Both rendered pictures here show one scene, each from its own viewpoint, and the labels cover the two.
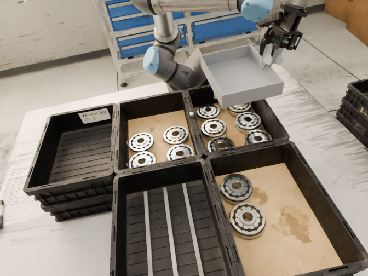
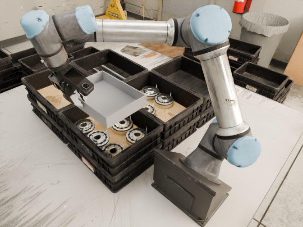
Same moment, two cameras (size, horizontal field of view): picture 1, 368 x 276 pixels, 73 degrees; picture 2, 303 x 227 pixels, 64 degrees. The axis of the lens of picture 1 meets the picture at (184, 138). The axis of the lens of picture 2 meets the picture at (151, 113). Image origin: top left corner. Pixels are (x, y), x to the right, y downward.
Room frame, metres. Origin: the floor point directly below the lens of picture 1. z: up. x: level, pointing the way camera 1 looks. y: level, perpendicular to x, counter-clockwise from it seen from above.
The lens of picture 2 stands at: (1.46, -0.64, 1.65)
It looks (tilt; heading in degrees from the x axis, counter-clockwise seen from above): 39 degrees down; 136
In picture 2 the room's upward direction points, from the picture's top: 3 degrees clockwise
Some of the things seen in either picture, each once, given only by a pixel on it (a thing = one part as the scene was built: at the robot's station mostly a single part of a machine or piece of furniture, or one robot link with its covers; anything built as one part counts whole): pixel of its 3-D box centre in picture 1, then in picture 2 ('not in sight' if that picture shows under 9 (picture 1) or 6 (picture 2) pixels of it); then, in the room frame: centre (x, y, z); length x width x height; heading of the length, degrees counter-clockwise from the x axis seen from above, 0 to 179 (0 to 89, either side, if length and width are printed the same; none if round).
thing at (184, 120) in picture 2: (157, 137); (155, 102); (0.72, 0.10, 0.87); 0.40 x 0.30 x 0.11; 3
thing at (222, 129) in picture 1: (213, 127); (122, 123); (0.73, -0.13, 0.86); 0.10 x 0.10 x 0.01
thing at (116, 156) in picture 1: (154, 127); (156, 95); (0.72, 0.10, 0.92); 0.40 x 0.30 x 0.02; 3
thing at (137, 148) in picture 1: (141, 142); (163, 98); (0.72, 0.17, 0.86); 0.10 x 0.10 x 0.01
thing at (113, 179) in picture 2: not in sight; (112, 144); (0.74, -0.20, 0.76); 0.40 x 0.30 x 0.12; 3
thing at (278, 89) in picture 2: not in sight; (254, 95); (0.74, 1.37, 0.37); 0.40 x 0.30 x 0.45; 6
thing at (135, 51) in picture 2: not in sight; (132, 50); (-0.14, 0.64, 0.71); 0.22 x 0.19 x 0.01; 6
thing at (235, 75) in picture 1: (237, 73); (104, 96); (0.76, -0.22, 1.08); 0.27 x 0.20 x 0.05; 5
